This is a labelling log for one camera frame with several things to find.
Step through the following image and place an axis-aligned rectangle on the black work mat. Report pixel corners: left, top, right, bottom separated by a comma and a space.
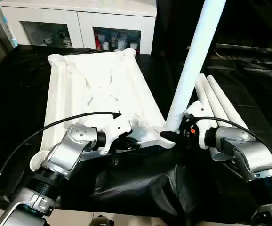
0, 43, 272, 224

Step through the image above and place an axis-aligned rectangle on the white plastic table leg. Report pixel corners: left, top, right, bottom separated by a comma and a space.
164, 0, 227, 135
200, 74, 231, 129
194, 78, 232, 163
207, 74, 250, 131

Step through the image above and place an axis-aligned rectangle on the black metal rail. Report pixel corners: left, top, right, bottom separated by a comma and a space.
215, 43, 272, 54

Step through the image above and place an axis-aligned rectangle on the white glass-door cabinet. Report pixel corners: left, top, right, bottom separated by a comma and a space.
0, 0, 157, 55

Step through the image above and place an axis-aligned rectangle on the white table top frame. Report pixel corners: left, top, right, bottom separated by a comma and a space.
29, 48, 177, 173

